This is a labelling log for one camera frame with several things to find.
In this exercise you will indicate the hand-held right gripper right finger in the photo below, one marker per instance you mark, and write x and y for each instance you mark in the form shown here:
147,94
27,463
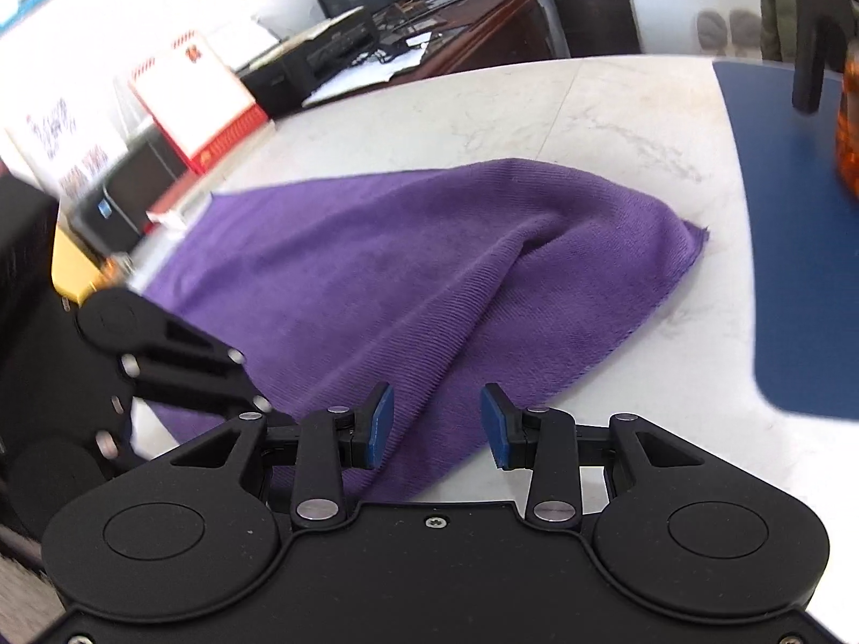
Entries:
496,426

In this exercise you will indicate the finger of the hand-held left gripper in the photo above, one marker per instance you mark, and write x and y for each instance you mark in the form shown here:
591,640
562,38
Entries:
201,382

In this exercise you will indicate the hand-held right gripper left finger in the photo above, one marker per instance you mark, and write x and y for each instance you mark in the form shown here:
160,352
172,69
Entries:
378,426

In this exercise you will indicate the purple towel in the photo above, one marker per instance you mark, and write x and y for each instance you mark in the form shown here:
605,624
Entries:
402,268

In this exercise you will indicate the yellow object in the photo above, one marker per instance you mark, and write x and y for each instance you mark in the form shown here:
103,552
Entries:
77,265

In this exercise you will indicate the black box device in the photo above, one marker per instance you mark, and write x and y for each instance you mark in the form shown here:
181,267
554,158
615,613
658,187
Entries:
127,194

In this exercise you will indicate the printed white sheet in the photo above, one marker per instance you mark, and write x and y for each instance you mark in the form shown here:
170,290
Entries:
60,141

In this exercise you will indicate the red desk calendar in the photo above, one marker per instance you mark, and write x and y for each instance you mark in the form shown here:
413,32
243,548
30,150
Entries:
194,100

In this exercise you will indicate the black printer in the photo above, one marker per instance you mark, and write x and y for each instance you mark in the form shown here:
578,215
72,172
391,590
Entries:
302,64

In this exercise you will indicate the white paper stack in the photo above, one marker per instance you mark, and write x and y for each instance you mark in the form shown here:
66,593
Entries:
362,74

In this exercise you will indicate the blue table mat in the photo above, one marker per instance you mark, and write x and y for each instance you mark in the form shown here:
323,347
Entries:
798,248

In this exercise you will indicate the dark wooden desk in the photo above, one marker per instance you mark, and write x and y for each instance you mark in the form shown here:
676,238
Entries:
496,27

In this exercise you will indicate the black water dispenser cabinet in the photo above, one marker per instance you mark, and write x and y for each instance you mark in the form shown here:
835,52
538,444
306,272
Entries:
594,7

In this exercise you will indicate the grey slipper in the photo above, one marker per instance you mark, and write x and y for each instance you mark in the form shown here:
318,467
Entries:
743,30
713,28

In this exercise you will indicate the green padded jacket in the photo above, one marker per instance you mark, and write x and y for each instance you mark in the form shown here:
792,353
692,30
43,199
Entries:
778,0

